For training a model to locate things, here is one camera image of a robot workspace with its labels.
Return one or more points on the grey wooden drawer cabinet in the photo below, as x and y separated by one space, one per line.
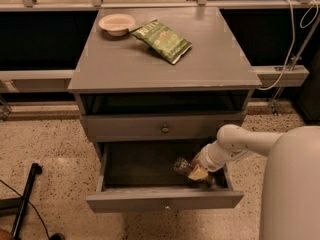
123 76

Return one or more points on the clear plastic water bottle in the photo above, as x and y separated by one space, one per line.
184 167

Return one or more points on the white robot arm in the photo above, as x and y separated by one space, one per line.
290 204

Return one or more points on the green chip bag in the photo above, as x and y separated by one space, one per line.
167 43

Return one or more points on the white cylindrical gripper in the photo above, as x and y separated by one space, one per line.
207 163

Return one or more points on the open grey lower drawer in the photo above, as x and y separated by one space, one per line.
139 176

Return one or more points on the metal railing frame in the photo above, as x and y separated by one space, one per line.
41 38

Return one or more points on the black stand leg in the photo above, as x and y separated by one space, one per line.
17 206

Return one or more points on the closed grey middle drawer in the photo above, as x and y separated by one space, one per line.
149 127

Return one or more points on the white paper bowl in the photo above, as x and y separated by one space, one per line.
117 24

